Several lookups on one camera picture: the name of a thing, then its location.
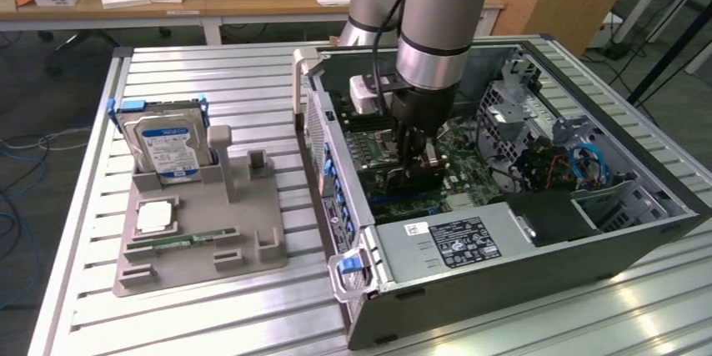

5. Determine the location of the white floor cabinet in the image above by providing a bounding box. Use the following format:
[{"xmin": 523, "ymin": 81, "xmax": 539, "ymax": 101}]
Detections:
[{"xmin": 588, "ymin": 12, "xmax": 623, "ymax": 52}]

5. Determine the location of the grey plastic parts rack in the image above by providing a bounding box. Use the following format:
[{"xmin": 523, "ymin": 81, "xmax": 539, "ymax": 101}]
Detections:
[{"xmin": 112, "ymin": 124, "xmax": 291, "ymax": 299}]

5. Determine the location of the grey power supply unit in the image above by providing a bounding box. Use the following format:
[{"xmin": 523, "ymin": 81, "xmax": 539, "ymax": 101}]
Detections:
[{"xmin": 371, "ymin": 201, "xmax": 539, "ymax": 286}]

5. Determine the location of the white floor cable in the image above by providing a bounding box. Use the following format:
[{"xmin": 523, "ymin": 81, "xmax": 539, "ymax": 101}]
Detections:
[{"xmin": 0, "ymin": 124, "xmax": 91, "ymax": 151}]

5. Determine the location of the black open PC case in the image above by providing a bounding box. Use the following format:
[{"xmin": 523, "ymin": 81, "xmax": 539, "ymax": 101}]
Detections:
[{"xmin": 292, "ymin": 34, "xmax": 703, "ymax": 352}]

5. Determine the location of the blue wire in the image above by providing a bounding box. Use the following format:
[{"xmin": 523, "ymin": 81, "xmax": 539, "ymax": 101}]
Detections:
[{"xmin": 569, "ymin": 143, "xmax": 613, "ymax": 190}]

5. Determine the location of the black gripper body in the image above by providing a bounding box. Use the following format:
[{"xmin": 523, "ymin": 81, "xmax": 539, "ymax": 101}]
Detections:
[{"xmin": 388, "ymin": 85, "xmax": 459, "ymax": 134}]

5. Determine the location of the green motherboard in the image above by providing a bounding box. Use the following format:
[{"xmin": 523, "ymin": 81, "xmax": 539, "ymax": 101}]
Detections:
[{"xmin": 332, "ymin": 95, "xmax": 501, "ymax": 223}]

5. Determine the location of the silver CPU chip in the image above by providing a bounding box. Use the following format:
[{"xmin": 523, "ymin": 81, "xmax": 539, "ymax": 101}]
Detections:
[{"xmin": 136, "ymin": 202, "xmax": 172, "ymax": 235}]

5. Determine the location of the blue floor cable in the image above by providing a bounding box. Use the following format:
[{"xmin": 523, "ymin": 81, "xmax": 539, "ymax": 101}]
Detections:
[{"xmin": 0, "ymin": 143, "xmax": 45, "ymax": 311}]

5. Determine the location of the black wire bundle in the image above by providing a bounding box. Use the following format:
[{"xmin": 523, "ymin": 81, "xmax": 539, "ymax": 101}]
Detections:
[{"xmin": 508, "ymin": 145, "xmax": 575, "ymax": 193}]

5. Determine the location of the metal drive cage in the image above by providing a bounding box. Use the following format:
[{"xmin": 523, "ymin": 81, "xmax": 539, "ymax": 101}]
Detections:
[{"xmin": 477, "ymin": 49, "xmax": 557, "ymax": 165}]

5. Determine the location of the wooden desk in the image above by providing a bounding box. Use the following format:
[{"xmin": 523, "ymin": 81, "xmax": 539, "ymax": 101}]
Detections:
[{"xmin": 0, "ymin": 0, "xmax": 508, "ymax": 47}]

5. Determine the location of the silver chipset heatsink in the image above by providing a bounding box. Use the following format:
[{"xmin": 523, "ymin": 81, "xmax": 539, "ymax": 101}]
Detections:
[{"xmin": 441, "ymin": 195, "xmax": 473, "ymax": 211}]

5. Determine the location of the hard disk in blue caddy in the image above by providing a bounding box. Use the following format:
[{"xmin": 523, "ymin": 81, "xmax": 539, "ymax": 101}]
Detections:
[{"xmin": 104, "ymin": 95, "xmax": 212, "ymax": 185}]

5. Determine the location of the green RAM stick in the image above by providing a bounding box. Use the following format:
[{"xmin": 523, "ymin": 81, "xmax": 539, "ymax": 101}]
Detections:
[{"xmin": 125, "ymin": 227, "xmax": 239, "ymax": 251}]

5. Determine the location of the grey metal disk bay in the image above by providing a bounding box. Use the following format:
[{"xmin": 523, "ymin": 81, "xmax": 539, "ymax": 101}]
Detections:
[{"xmin": 572, "ymin": 178, "xmax": 668, "ymax": 234}]

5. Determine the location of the black office chair base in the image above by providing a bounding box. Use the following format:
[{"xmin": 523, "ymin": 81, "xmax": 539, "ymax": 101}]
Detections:
[{"xmin": 41, "ymin": 30, "xmax": 121, "ymax": 78}]

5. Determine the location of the open metal socket cover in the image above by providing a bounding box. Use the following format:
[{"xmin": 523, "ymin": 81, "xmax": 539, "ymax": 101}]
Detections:
[{"xmin": 439, "ymin": 121, "xmax": 467, "ymax": 149}]

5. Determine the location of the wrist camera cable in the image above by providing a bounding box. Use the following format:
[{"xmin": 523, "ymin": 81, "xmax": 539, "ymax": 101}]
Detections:
[{"xmin": 369, "ymin": 0, "xmax": 408, "ymax": 93}]

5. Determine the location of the wooden cabinet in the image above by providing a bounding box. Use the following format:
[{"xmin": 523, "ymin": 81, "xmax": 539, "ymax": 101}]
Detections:
[{"xmin": 492, "ymin": 0, "xmax": 647, "ymax": 58}]

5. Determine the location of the CPU socket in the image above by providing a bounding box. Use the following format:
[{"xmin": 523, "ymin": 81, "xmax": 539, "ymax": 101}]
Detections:
[{"xmin": 375, "ymin": 128, "xmax": 405, "ymax": 165}]

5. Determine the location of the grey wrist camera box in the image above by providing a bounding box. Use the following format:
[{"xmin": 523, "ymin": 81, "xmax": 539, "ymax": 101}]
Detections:
[{"xmin": 348, "ymin": 74, "xmax": 400, "ymax": 116}]

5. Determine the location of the green graphics card black fan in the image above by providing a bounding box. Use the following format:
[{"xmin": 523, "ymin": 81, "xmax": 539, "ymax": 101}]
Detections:
[{"xmin": 364, "ymin": 163, "xmax": 449, "ymax": 198}]

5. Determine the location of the black tripod stand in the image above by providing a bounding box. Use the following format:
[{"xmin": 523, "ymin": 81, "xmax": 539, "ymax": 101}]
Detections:
[{"xmin": 628, "ymin": 0, "xmax": 712, "ymax": 106}]

